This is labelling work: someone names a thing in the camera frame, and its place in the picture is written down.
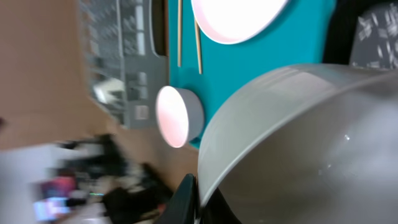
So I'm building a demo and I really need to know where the wooden chopstick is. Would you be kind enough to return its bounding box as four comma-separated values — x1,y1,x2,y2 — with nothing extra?
177,0,183,67
195,20,203,74

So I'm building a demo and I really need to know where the white round plate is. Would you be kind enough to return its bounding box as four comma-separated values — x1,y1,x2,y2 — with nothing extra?
191,0,289,45

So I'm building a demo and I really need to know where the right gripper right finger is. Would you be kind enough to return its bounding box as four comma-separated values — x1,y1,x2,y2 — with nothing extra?
201,189,241,224

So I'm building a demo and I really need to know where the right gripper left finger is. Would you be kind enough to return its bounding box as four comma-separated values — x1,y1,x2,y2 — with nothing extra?
155,174,197,224

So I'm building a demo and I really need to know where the grey bowl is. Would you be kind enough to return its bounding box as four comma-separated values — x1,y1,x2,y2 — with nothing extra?
198,64,397,223

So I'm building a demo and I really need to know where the pink-white small bowl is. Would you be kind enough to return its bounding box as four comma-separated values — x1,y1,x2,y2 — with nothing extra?
155,86,205,148

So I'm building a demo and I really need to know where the black tray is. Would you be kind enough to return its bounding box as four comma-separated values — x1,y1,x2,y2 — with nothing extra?
322,0,397,66

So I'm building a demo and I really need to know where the grey dish rack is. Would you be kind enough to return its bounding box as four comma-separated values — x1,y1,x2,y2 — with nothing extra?
78,0,168,129

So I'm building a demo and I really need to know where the white rice pile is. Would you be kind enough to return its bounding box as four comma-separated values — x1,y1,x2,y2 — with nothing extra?
349,1,397,70

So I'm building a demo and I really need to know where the teal serving tray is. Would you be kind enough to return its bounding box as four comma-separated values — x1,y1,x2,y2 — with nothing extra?
167,0,337,149

